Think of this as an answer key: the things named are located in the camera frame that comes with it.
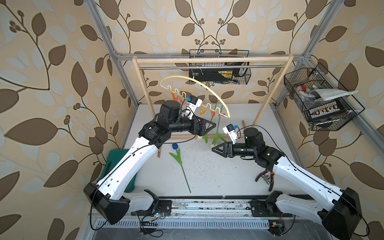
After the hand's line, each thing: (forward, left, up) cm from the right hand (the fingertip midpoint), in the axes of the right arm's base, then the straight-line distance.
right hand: (213, 149), depth 71 cm
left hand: (+4, +2, +15) cm, 16 cm away
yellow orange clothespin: (+16, +5, +9) cm, 19 cm away
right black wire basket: (+34, -51, +10) cm, 62 cm away
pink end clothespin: (+10, -4, +12) cm, 16 cm away
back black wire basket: (+44, -19, +8) cm, 48 cm away
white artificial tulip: (+11, -4, -5) cm, 13 cm away
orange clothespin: (+15, -1, +9) cm, 18 cm away
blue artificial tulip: (+7, +20, -21) cm, 30 cm away
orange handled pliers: (-7, -31, -21) cm, 38 cm away
